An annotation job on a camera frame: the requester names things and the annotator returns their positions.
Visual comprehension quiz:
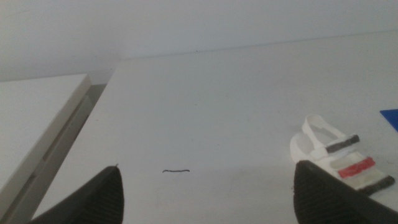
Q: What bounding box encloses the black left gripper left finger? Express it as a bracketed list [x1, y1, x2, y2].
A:
[29, 165, 125, 224]

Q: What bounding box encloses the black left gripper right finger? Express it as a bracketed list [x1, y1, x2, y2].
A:
[293, 160, 398, 224]

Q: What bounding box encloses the white sandal with coloured straps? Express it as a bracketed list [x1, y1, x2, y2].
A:
[289, 114, 396, 196]

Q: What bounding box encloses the blue rectangular mat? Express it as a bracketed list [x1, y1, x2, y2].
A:
[379, 108, 398, 133]

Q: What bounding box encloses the white side table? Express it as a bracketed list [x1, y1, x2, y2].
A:
[0, 73, 107, 224]

